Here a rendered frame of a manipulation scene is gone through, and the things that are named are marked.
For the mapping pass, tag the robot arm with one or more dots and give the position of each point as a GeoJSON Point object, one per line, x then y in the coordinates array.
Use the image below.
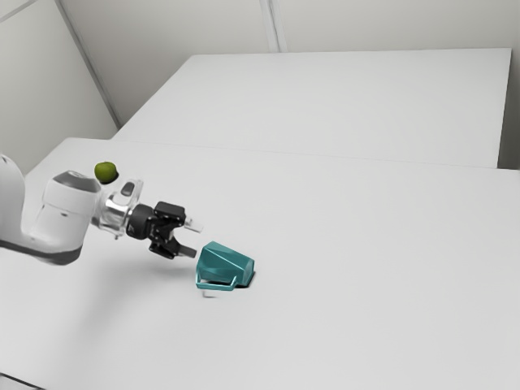
{"type": "Point", "coordinates": [61, 219]}

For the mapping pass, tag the green apple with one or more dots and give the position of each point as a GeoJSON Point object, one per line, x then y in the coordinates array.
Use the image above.
{"type": "Point", "coordinates": [106, 171]}

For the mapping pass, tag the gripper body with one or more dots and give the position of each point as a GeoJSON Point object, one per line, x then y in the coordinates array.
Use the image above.
{"type": "Point", "coordinates": [156, 227]}

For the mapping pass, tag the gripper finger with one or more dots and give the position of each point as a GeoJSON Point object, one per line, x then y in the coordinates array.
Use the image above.
{"type": "Point", "coordinates": [187, 250]}
{"type": "Point", "coordinates": [194, 224]}

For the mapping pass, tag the teal faceted mug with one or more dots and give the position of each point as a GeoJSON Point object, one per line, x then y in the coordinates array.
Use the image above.
{"type": "Point", "coordinates": [223, 266]}

